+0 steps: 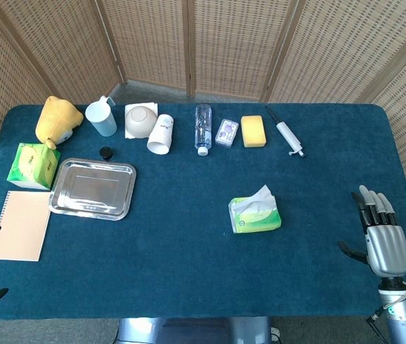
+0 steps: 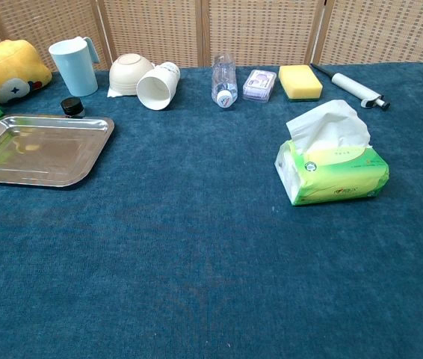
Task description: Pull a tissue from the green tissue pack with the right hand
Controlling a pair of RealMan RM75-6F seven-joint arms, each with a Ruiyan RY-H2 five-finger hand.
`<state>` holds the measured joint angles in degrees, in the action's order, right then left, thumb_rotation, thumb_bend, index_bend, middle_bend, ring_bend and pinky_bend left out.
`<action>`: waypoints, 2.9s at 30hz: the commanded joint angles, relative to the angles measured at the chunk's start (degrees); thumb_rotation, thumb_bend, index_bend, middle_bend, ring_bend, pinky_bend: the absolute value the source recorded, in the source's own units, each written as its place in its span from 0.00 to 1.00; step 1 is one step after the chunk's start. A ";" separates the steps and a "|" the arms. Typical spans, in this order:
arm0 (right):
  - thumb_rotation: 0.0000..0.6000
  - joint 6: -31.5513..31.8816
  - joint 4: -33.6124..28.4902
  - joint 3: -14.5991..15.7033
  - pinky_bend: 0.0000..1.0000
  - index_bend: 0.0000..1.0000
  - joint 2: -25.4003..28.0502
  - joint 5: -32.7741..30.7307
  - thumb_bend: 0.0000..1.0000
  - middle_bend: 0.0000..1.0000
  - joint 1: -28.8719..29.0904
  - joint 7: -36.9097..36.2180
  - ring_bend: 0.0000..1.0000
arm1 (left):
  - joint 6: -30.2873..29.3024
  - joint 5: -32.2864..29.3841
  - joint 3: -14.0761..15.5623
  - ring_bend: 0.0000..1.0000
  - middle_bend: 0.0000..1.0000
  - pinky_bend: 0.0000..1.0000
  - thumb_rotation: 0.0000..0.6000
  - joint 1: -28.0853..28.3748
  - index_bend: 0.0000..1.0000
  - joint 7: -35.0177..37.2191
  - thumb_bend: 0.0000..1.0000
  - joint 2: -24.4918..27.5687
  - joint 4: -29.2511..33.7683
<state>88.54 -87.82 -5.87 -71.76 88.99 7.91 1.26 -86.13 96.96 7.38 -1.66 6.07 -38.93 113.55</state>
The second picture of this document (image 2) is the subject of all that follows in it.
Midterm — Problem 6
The stainless steel tray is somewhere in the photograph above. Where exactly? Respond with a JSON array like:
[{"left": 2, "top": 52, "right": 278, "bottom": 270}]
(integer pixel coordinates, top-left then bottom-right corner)
[{"left": 0, "top": 114, "right": 116, "bottom": 188}]

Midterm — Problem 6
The beige bowl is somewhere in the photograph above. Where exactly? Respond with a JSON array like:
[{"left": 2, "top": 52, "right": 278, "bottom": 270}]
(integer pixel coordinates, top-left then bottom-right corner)
[{"left": 108, "top": 53, "right": 155, "bottom": 96}]

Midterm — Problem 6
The green soft tissue pack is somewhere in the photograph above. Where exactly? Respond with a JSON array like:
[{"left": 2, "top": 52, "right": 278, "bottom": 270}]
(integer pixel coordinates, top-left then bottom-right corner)
[{"left": 274, "top": 140, "right": 390, "bottom": 207}]

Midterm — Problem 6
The yellow plush toy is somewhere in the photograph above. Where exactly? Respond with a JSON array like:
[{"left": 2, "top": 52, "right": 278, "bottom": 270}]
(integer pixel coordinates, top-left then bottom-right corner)
[{"left": 0, "top": 39, "right": 52, "bottom": 105}]

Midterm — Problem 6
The light blue handled cup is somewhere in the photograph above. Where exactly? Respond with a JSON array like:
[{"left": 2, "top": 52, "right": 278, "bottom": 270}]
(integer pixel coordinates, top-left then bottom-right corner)
[{"left": 48, "top": 36, "right": 101, "bottom": 97}]

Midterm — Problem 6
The dark blue tablecloth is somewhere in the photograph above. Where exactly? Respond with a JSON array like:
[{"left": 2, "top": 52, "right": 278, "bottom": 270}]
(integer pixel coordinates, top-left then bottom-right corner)
[{"left": 0, "top": 61, "right": 423, "bottom": 359}]

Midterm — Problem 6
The yellow sponge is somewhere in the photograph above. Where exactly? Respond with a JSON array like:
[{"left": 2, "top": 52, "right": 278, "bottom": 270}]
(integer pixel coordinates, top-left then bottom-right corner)
[{"left": 278, "top": 64, "right": 324, "bottom": 102}]

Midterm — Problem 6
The white hand pump tool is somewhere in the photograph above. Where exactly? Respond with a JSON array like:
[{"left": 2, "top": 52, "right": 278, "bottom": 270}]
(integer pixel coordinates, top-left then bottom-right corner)
[{"left": 309, "top": 63, "right": 391, "bottom": 111}]

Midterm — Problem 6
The wooden rattan folding screen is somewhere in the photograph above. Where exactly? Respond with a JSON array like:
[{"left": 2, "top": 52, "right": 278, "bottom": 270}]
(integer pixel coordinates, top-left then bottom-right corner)
[{"left": 0, "top": 0, "right": 423, "bottom": 74}]

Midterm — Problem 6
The white paper cup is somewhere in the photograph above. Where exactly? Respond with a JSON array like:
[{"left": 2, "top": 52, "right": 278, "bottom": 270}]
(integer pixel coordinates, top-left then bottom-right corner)
[{"left": 136, "top": 61, "right": 182, "bottom": 111}]

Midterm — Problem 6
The white tissue sheet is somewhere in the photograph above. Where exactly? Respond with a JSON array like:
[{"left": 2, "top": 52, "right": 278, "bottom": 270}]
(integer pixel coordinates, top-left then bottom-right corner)
[{"left": 285, "top": 99, "right": 372, "bottom": 156}]

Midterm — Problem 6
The clear plastic water bottle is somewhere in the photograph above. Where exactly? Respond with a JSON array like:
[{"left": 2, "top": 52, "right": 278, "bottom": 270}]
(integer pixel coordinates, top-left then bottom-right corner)
[{"left": 211, "top": 52, "right": 238, "bottom": 110}]

